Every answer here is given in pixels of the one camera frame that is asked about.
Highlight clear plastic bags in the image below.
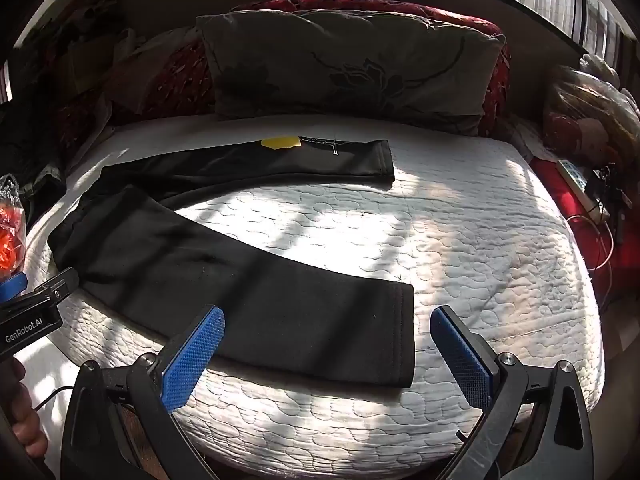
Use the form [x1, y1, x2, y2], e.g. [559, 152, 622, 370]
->
[544, 52, 640, 173]

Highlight white power strip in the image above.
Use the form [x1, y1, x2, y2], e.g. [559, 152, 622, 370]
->
[556, 159, 610, 222]

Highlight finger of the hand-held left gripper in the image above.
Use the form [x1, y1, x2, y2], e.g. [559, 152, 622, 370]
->
[0, 272, 29, 303]
[0, 267, 81, 319]

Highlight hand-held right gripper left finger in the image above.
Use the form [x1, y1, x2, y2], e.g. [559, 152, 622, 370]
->
[60, 305, 226, 480]

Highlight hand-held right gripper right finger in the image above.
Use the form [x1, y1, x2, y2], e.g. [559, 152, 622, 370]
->
[430, 305, 596, 480]

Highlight black pants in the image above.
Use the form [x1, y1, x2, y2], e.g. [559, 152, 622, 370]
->
[47, 139, 416, 389]

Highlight red patterned blanket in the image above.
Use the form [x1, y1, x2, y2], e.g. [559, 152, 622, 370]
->
[55, 0, 514, 137]

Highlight person's left hand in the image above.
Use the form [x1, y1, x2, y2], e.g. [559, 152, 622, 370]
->
[0, 359, 49, 459]

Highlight grey floral pillow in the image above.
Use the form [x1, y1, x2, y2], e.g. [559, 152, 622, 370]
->
[196, 10, 506, 136]

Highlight red cloth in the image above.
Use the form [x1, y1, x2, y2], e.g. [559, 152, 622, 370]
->
[529, 156, 640, 286]

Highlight black cable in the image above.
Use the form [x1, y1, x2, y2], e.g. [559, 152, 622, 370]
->
[34, 385, 77, 411]

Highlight white quilted mattress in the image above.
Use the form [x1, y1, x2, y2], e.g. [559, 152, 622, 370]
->
[22, 112, 607, 480]

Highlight orange plastic bag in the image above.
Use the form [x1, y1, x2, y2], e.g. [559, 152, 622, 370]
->
[0, 174, 28, 283]

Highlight yellow paper tag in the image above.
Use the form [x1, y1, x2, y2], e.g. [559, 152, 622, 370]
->
[262, 136, 302, 152]

